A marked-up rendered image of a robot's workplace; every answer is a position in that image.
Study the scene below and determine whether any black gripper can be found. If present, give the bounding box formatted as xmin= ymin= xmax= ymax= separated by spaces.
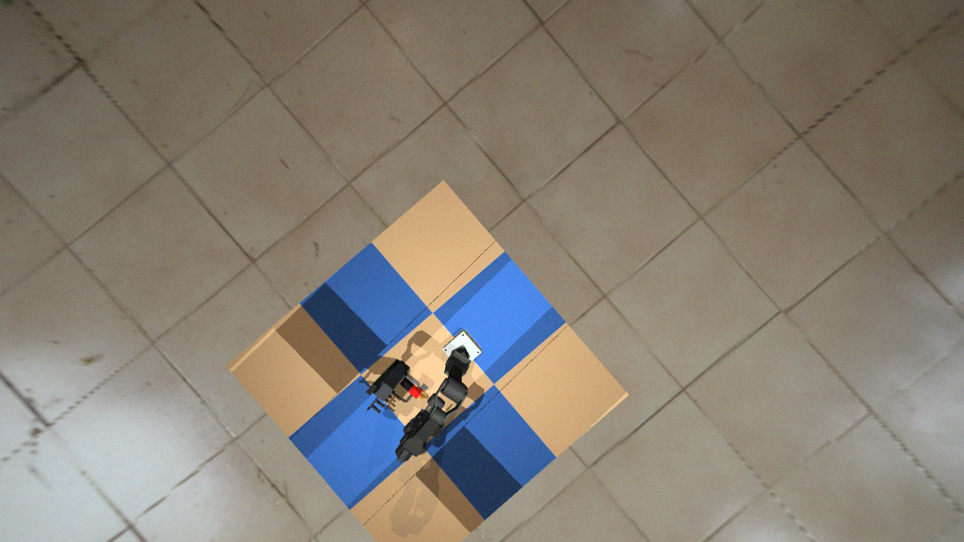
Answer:
xmin=403 ymin=394 xmax=445 ymax=433

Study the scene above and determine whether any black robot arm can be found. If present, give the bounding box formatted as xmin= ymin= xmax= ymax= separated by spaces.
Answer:
xmin=395 ymin=345 xmax=471 ymax=463

